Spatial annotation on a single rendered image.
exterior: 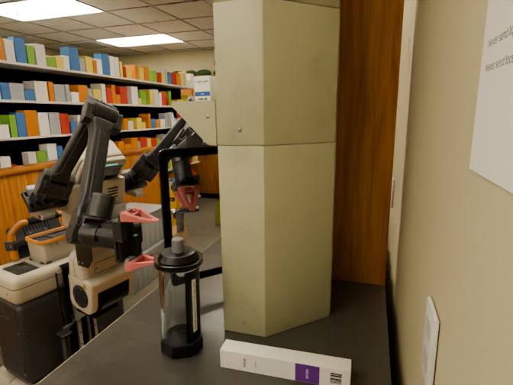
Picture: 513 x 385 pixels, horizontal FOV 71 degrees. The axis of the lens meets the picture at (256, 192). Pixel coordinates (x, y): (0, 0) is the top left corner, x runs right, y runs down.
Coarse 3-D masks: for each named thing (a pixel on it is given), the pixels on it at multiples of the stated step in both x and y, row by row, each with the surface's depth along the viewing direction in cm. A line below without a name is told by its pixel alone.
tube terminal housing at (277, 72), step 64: (256, 0) 73; (256, 64) 75; (320, 64) 81; (256, 128) 78; (320, 128) 85; (256, 192) 81; (320, 192) 88; (256, 256) 85; (320, 256) 92; (256, 320) 88
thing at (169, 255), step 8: (176, 240) 79; (168, 248) 82; (176, 248) 79; (184, 248) 80; (192, 248) 82; (160, 256) 79; (168, 256) 78; (176, 256) 78; (184, 256) 78; (192, 256) 79; (168, 264) 76; (176, 264) 76
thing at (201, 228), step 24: (168, 168) 98; (192, 168) 102; (216, 168) 106; (192, 192) 103; (216, 192) 107; (192, 216) 104; (216, 216) 109; (192, 240) 106; (216, 240) 110; (216, 264) 111
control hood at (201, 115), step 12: (180, 108) 83; (192, 108) 82; (204, 108) 81; (216, 108) 80; (192, 120) 82; (204, 120) 82; (216, 120) 81; (204, 132) 82; (216, 132) 82; (216, 144) 82
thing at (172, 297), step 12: (156, 264) 77; (192, 264) 77; (168, 276) 77; (180, 276) 77; (168, 288) 78; (180, 288) 78; (168, 300) 78; (180, 300) 78; (168, 312) 79; (180, 312) 79; (168, 324) 80; (180, 324) 79; (168, 336) 81; (180, 336) 80
